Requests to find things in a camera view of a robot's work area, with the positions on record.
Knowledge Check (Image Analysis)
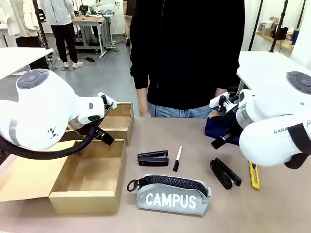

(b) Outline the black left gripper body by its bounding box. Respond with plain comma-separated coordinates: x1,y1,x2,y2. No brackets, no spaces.
69,120,98,136

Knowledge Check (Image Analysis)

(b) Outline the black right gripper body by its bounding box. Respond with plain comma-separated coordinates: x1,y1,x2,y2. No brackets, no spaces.
218,106,242,141

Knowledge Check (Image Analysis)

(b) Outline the person's right forearm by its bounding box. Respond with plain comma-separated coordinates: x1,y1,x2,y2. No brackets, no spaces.
137,87,149,118

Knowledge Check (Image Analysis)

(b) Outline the person's left forearm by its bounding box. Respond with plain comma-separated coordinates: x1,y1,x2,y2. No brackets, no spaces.
215,87,228,99

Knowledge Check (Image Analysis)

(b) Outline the large open cardboard box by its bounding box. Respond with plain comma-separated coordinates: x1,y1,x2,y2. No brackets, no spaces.
0,139,127,215

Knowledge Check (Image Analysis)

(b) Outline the navy blue pouch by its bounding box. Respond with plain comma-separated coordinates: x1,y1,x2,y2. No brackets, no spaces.
205,116,240,146

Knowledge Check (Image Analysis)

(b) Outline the black stapler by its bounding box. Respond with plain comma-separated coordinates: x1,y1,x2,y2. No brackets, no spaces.
137,150,170,167
209,157,242,190

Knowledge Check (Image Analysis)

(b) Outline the white marker with black cap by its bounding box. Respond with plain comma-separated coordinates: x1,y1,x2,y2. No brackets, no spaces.
173,146,183,172

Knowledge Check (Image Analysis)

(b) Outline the yellow utility knife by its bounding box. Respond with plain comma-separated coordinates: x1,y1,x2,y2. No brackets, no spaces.
248,160,260,190

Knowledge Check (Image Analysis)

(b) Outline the white table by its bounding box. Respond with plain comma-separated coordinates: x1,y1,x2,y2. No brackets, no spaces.
236,50,311,92
0,47,54,80

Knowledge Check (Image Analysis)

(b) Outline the grey Campus pencil case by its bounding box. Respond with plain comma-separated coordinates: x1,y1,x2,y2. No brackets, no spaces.
126,174,211,215

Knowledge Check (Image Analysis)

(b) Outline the person in black hoodie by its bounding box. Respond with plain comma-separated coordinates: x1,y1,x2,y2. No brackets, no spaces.
129,0,245,119

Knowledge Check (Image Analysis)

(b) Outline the wooden shelf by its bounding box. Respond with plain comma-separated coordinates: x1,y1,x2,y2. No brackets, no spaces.
255,31,294,52

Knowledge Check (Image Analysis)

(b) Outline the person in white top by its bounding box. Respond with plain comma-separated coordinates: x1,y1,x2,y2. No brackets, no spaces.
38,0,84,69

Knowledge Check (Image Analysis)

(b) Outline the black stand pole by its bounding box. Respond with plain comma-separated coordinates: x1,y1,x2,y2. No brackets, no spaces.
248,0,264,50
269,0,292,53

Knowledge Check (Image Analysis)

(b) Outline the black bag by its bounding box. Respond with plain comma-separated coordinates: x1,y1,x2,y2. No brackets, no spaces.
276,27,289,40

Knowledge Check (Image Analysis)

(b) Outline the dark blue bottle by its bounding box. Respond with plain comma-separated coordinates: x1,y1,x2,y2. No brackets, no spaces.
291,28,301,46

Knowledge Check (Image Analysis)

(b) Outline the background desk with wooden top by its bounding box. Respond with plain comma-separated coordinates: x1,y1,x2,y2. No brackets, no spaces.
71,14,117,59

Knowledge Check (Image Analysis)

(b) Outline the black tripod pole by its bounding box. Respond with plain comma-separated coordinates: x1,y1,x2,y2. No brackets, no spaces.
33,0,49,49

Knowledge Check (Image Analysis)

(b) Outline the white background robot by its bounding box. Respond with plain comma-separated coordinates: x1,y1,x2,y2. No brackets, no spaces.
92,0,120,15

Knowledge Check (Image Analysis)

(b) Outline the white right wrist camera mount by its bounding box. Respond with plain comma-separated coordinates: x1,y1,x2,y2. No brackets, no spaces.
209,92,240,114

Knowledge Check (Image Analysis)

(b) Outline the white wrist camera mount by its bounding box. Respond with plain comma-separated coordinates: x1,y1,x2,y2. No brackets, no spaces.
98,93,117,110
209,92,240,114

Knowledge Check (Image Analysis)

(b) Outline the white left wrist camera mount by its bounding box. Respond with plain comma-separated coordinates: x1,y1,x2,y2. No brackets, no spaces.
98,93,117,110

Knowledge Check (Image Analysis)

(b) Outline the black braided cable sleeve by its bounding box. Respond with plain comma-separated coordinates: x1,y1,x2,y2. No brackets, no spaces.
0,122,102,160

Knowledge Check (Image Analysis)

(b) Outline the black strap on right arm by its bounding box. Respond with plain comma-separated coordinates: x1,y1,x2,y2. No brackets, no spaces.
283,123,311,170

